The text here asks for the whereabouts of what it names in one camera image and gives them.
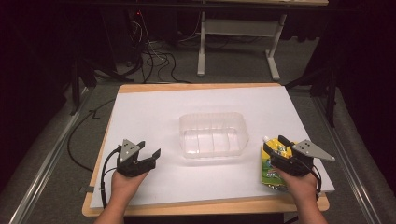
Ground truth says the white board sheet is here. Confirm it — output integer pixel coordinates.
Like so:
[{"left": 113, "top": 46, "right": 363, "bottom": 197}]
[{"left": 89, "top": 85, "right": 336, "bottom": 210}]

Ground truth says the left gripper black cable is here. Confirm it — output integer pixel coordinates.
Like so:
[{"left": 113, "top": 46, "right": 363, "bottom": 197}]
[{"left": 100, "top": 146, "right": 121, "bottom": 209}]

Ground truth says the wooden table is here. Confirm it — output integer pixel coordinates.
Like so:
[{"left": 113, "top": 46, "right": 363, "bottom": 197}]
[{"left": 81, "top": 82, "right": 331, "bottom": 217}]

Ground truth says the person's left hand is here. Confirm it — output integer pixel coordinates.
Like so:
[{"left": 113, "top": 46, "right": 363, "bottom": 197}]
[{"left": 110, "top": 170, "right": 149, "bottom": 204}]

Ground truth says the black floor cable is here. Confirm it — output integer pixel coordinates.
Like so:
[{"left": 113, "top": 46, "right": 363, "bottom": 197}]
[{"left": 66, "top": 98, "right": 117, "bottom": 173}]

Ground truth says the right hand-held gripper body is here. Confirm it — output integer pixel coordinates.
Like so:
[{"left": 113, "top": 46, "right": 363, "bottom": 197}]
[{"left": 270, "top": 139, "right": 336, "bottom": 177}]

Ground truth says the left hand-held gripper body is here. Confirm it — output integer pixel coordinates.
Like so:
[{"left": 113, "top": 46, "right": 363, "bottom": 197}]
[{"left": 116, "top": 138, "right": 156, "bottom": 178}]

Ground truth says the black stand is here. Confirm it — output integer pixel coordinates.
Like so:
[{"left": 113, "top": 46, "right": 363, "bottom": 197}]
[
  {"left": 284, "top": 40, "right": 339, "bottom": 128},
  {"left": 68, "top": 52, "right": 134, "bottom": 116}
]

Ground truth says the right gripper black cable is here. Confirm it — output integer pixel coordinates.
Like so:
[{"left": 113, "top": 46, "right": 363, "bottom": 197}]
[{"left": 292, "top": 155, "right": 322, "bottom": 202}]

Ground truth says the person's right hand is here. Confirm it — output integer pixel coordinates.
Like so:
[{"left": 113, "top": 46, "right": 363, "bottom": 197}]
[{"left": 274, "top": 166, "right": 319, "bottom": 203}]

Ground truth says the yellow green spout pouch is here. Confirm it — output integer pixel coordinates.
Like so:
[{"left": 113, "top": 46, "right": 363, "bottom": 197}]
[{"left": 260, "top": 135, "right": 299, "bottom": 194}]

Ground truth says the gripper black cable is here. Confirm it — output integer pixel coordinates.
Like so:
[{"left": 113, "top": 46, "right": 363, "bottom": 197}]
[
  {"left": 100, "top": 146, "right": 121, "bottom": 209},
  {"left": 292, "top": 155, "right": 322, "bottom": 202}
]

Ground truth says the white metal desk frame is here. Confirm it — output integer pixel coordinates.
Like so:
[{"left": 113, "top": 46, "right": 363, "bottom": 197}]
[{"left": 196, "top": 0, "right": 330, "bottom": 82}]

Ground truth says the clear plastic container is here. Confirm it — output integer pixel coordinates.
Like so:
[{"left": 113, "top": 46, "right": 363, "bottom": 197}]
[{"left": 178, "top": 112, "right": 250, "bottom": 160}]

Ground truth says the tangle of cables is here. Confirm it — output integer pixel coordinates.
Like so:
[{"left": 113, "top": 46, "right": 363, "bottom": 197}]
[{"left": 92, "top": 8, "right": 204, "bottom": 84}]

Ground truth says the metal floor rail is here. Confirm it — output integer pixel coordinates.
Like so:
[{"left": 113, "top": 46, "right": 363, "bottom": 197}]
[
  {"left": 312, "top": 96, "right": 375, "bottom": 224},
  {"left": 8, "top": 87, "right": 92, "bottom": 224}
]

